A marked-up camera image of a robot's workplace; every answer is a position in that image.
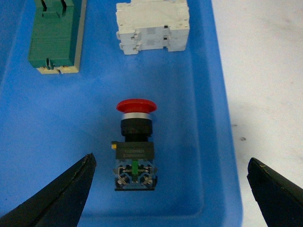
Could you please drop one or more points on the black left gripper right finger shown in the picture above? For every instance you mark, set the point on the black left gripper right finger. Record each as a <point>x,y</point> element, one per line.
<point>279,199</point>

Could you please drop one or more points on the white circuit breaker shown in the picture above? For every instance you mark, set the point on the white circuit breaker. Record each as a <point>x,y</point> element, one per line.
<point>152,24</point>

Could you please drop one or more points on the green knife switch block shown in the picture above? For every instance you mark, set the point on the green knife switch block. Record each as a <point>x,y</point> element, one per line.
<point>56,40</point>

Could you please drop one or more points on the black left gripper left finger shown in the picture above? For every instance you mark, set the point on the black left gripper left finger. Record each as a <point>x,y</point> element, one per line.
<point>60,203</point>

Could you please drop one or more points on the blue plastic tray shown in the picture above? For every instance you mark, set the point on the blue plastic tray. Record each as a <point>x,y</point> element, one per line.
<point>49,122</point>

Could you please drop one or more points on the red emergency push button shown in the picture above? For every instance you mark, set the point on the red emergency push button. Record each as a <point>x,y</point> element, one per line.
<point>135,169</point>

